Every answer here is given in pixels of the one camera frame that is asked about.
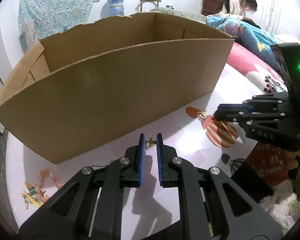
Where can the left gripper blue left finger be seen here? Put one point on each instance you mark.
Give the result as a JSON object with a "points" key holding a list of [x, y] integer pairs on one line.
{"points": [[141, 155]]}

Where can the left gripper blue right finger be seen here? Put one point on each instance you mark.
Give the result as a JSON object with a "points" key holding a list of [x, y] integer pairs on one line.
{"points": [[160, 148]]}

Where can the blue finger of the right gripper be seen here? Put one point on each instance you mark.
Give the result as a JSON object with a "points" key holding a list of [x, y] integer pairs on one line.
{"points": [[235, 107], [229, 116]]}

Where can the small gold earring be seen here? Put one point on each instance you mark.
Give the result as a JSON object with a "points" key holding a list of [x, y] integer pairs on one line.
{"points": [[150, 142]]}

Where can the gold flower earring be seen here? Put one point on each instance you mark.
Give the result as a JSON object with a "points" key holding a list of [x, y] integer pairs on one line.
{"points": [[201, 113]]}

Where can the person right hand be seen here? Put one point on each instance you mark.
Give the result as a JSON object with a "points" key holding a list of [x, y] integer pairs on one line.
{"points": [[294, 166]]}

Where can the pink floral blanket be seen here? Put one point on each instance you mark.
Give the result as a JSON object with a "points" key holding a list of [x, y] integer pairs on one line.
{"points": [[255, 70]]}

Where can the blue patterned quilt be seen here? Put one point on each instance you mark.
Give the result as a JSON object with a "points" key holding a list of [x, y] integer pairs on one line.
{"points": [[252, 38]]}

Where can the brown cardboard box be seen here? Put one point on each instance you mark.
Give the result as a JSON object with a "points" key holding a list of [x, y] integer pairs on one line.
{"points": [[78, 90]]}

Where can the seated person white sweater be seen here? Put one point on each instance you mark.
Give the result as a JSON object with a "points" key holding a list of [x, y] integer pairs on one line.
{"points": [[237, 9]]}

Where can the grey patterned blanket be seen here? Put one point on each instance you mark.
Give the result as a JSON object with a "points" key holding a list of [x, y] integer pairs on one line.
{"points": [[189, 15]]}

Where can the blue water jug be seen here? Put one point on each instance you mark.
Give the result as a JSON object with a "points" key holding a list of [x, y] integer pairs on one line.
{"points": [[115, 8]]}

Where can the teal floral wall cloth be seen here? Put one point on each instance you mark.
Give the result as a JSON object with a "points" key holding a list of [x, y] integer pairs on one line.
{"points": [[39, 19]]}

